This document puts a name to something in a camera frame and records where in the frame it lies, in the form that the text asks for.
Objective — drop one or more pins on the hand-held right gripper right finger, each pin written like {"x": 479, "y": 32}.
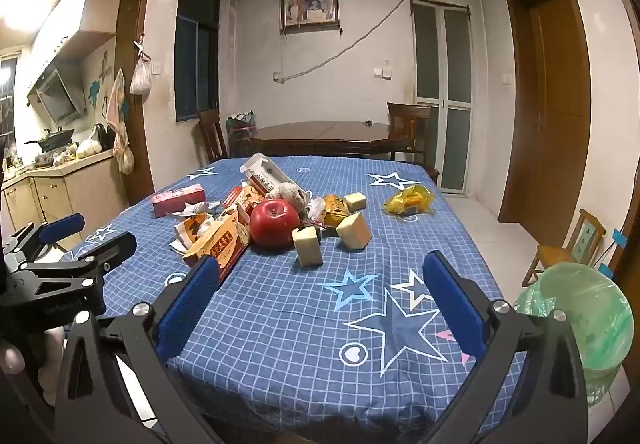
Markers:
{"x": 452, "y": 304}

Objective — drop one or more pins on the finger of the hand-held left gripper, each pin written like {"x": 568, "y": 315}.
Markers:
{"x": 110, "y": 251}
{"x": 60, "y": 227}

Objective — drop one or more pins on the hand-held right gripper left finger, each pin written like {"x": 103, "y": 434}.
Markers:
{"x": 192, "y": 304}

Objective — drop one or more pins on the green-lined trash bin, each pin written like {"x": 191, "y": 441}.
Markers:
{"x": 575, "y": 314}

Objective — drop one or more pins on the cream foam block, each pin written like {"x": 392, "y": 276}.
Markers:
{"x": 307, "y": 246}
{"x": 354, "y": 230}
{"x": 355, "y": 200}

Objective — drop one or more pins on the white long box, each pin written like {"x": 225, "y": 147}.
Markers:
{"x": 260, "y": 174}

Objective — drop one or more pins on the beige knit cloth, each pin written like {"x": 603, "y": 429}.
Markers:
{"x": 292, "y": 194}

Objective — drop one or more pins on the white plastic wrap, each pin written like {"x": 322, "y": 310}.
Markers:
{"x": 315, "y": 209}

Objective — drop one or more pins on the person's left hand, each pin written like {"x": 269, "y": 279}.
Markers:
{"x": 50, "y": 364}

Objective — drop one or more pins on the beige kitchen cabinet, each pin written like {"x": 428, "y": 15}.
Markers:
{"x": 75, "y": 189}

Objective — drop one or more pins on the white bags on counter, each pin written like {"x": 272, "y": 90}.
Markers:
{"x": 90, "y": 148}

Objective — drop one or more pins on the black wok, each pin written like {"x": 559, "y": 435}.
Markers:
{"x": 52, "y": 138}

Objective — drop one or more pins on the crumpled white paper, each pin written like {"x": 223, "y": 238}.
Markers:
{"x": 197, "y": 209}

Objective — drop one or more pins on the blue star tablecloth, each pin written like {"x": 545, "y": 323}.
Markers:
{"x": 300, "y": 314}

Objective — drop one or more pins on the yellow plastic bag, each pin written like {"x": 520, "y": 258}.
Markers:
{"x": 407, "y": 200}

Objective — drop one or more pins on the red apple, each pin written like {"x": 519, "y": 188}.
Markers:
{"x": 274, "y": 224}

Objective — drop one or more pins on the orange red carton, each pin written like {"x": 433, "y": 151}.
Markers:
{"x": 245, "y": 199}

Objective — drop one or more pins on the small wooden chair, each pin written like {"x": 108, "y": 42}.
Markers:
{"x": 565, "y": 249}

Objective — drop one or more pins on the range hood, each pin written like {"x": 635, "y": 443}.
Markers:
{"x": 57, "y": 94}

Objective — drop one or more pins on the orange snack packet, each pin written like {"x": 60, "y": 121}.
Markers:
{"x": 334, "y": 209}

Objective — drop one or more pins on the wooden dining chair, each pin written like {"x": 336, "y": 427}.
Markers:
{"x": 410, "y": 134}
{"x": 212, "y": 137}

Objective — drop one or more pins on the blue tape strip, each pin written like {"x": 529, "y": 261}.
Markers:
{"x": 606, "y": 270}
{"x": 619, "y": 238}

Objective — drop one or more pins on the hanging white plastic bag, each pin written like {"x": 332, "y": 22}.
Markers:
{"x": 141, "y": 77}

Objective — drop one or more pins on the dark bin with red band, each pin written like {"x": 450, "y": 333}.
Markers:
{"x": 241, "y": 124}

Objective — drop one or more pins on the beige hood casing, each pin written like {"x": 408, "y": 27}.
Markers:
{"x": 75, "y": 19}

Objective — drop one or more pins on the frosted glass double door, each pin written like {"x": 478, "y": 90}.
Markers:
{"x": 442, "y": 94}

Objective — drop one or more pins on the dark wooden dining table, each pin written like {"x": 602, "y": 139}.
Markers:
{"x": 320, "y": 134}

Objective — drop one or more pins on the dark window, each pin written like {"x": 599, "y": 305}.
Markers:
{"x": 197, "y": 54}

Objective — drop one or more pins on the brown wooden door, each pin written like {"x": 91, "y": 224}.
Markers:
{"x": 550, "y": 94}

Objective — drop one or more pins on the white double wall switch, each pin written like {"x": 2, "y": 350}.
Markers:
{"x": 382, "y": 71}

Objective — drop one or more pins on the framed wall picture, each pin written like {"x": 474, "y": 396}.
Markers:
{"x": 310, "y": 7}

